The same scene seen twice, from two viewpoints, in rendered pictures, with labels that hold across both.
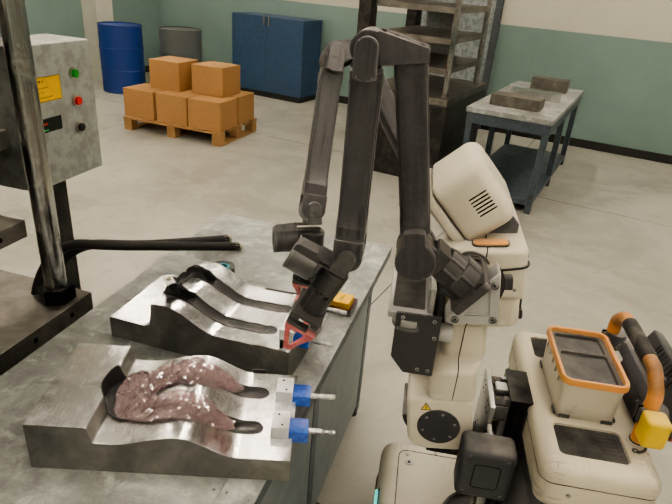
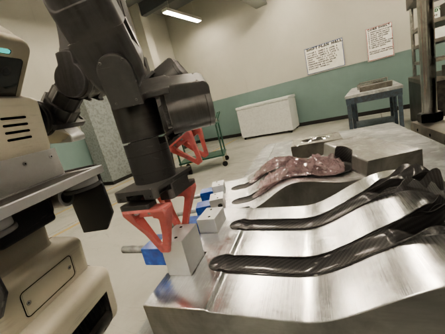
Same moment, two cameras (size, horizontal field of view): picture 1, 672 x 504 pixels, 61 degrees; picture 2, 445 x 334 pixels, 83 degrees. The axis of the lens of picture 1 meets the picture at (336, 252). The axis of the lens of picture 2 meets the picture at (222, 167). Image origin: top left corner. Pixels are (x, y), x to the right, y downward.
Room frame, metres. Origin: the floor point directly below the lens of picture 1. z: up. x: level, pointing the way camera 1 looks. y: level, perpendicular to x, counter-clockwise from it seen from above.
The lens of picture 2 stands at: (1.61, 0.19, 1.10)
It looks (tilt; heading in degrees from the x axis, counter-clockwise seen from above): 13 degrees down; 186
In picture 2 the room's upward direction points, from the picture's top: 14 degrees counter-clockwise
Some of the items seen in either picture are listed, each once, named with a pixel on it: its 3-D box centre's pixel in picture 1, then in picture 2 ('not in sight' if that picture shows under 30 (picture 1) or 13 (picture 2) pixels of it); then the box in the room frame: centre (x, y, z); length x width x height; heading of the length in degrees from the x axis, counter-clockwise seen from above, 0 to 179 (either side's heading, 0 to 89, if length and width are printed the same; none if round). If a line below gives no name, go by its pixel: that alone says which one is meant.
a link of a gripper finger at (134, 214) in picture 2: not in sight; (161, 216); (1.29, 0.06, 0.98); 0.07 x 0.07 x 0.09; 75
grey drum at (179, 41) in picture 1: (181, 62); not in sight; (8.19, 2.36, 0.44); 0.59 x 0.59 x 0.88
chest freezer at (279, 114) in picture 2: not in sight; (267, 117); (-5.68, 0.98, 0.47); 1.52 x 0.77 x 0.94; 64
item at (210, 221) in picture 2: (307, 339); (191, 226); (1.16, 0.05, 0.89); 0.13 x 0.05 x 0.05; 74
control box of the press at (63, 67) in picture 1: (64, 268); not in sight; (1.69, 0.92, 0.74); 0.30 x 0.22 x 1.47; 165
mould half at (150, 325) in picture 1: (220, 310); (349, 253); (1.30, 0.30, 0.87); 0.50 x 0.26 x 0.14; 75
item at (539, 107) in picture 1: (524, 133); not in sight; (5.50, -1.71, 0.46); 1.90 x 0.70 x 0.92; 154
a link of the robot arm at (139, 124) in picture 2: (310, 240); (144, 120); (1.28, 0.07, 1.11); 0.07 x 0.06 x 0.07; 104
